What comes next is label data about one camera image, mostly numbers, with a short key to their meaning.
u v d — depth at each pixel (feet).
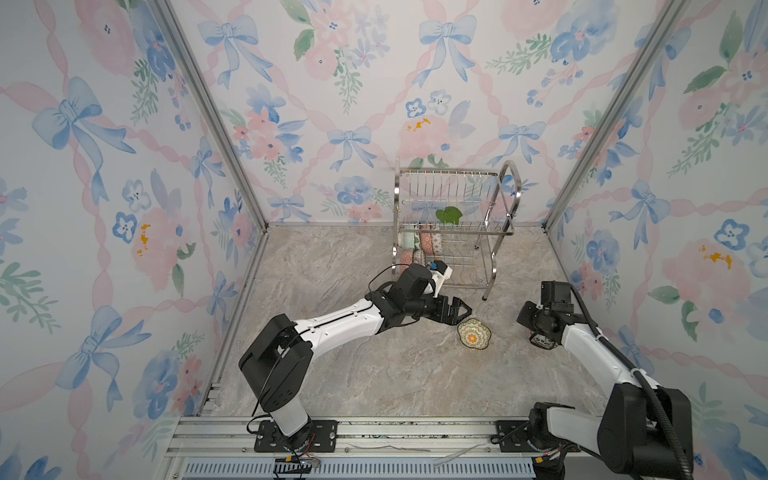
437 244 3.21
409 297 2.10
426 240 3.20
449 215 2.81
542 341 2.35
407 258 3.03
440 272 2.36
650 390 1.35
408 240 3.28
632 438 1.34
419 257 3.04
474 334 2.96
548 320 2.25
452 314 2.27
